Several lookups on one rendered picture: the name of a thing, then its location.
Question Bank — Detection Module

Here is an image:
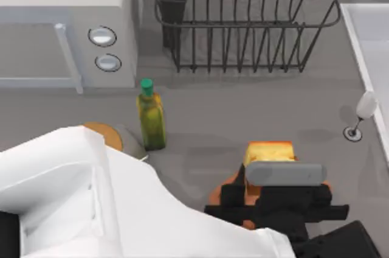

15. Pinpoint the pale microwave door handle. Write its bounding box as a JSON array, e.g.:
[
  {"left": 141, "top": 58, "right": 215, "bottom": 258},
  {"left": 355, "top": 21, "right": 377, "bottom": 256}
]
[{"left": 53, "top": 23, "right": 84, "bottom": 94}]

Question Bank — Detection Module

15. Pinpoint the large round microwave knob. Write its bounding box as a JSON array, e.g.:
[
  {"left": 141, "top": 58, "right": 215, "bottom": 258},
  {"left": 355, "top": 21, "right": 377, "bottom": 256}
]
[{"left": 88, "top": 25, "right": 118, "bottom": 48}]

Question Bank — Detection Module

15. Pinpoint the white sink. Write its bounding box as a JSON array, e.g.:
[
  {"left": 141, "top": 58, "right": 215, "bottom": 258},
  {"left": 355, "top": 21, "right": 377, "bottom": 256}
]
[{"left": 339, "top": 2, "right": 389, "bottom": 164}]

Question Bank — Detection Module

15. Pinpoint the yellow bread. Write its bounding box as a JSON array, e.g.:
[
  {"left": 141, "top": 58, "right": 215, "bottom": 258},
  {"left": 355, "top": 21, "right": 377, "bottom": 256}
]
[{"left": 244, "top": 140, "right": 297, "bottom": 204}]

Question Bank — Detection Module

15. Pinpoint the orange plate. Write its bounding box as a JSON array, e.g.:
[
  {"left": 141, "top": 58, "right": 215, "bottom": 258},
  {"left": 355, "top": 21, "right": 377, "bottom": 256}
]
[{"left": 208, "top": 160, "right": 332, "bottom": 231}]

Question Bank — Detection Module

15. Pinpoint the green bottle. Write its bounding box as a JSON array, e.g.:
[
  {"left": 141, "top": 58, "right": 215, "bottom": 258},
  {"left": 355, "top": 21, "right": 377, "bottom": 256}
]
[{"left": 136, "top": 78, "right": 167, "bottom": 152}]

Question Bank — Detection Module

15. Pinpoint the small round microwave knob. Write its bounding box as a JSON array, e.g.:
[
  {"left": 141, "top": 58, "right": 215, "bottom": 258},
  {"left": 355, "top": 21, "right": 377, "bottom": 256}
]
[{"left": 94, "top": 53, "right": 123, "bottom": 73}]

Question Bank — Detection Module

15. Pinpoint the pale grey rounded box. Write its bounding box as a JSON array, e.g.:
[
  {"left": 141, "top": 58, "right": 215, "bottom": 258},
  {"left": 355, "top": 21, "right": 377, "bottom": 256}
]
[{"left": 245, "top": 162, "right": 328, "bottom": 186}]

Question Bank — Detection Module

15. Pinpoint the round wooden coaster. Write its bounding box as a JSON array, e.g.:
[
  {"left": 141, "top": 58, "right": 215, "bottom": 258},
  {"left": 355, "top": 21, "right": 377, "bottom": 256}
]
[{"left": 81, "top": 121, "right": 124, "bottom": 152}]

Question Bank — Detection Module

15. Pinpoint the microwave oven door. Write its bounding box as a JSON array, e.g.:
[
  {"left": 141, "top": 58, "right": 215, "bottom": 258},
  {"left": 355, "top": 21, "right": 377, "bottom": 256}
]
[{"left": 0, "top": 7, "right": 83, "bottom": 94}]

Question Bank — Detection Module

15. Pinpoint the dark wire dish rack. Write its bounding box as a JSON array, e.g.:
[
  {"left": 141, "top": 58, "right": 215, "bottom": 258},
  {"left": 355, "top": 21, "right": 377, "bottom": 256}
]
[{"left": 154, "top": 0, "right": 342, "bottom": 74}]

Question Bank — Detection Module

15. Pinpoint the pale microwave oven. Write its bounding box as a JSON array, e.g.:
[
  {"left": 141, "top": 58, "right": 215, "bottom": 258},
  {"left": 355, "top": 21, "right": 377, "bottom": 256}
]
[{"left": 0, "top": 0, "right": 143, "bottom": 95}]

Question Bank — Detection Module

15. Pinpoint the clear wine glass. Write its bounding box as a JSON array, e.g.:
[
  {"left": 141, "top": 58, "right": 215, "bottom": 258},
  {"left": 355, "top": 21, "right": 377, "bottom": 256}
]
[{"left": 343, "top": 90, "right": 379, "bottom": 142}]

